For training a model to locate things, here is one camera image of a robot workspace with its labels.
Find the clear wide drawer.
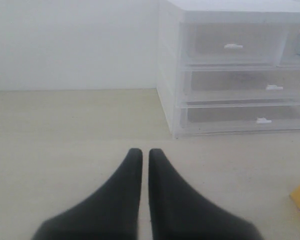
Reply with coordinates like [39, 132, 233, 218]
[172, 101, 300, 136]
[179, 69, 300, 102]

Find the white plastic drawer cabinet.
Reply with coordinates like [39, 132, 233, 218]
[157, 0, 300, 138]

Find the clear middle wide drawer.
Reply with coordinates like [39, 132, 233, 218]
[179, 69, 300, 102]

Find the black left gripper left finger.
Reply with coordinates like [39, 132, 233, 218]
[32, 148, 143, 240]

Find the clear bottom wide drawer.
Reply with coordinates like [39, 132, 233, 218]
[172, 101, 300, 136]

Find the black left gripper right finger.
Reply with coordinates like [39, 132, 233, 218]
[148, 148, 263, 240]

